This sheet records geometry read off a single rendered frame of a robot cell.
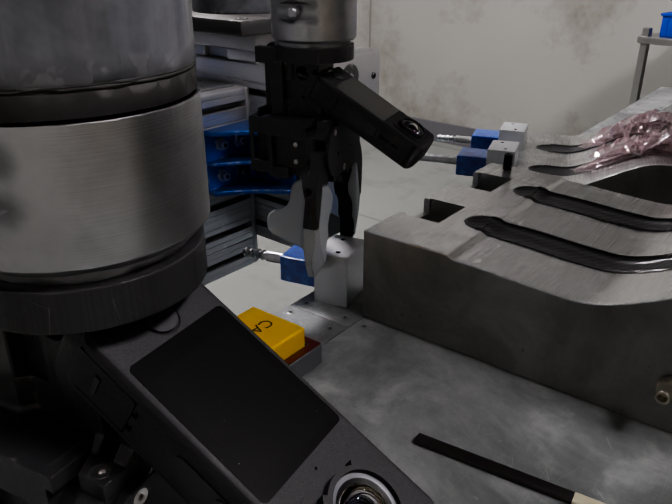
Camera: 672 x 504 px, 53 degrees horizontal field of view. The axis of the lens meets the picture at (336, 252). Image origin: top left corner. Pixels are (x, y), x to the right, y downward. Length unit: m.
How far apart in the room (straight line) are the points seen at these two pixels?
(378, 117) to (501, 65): 3.43
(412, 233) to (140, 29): 0.46
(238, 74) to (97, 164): 0.80
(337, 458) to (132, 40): 0.13
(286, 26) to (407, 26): 3.73
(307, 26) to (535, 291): 0.28
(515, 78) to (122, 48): 3.83
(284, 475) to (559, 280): 0.40
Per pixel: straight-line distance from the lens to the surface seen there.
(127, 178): 0.17
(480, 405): 0.55
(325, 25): 0.59
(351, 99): 0.59
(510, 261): 0.58
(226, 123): 0.94
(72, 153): 0.17
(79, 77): 0.17
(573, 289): 0.55
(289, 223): 0.63
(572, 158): 0.99
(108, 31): 0.17
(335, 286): 0.66
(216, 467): 0.19
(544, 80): 3.91
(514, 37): 3.96
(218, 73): 1.00
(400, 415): 0.53
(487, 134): 1.03
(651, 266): 0.61
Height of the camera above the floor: 1.13
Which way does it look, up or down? 25 degrees down
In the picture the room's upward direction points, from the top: straight up
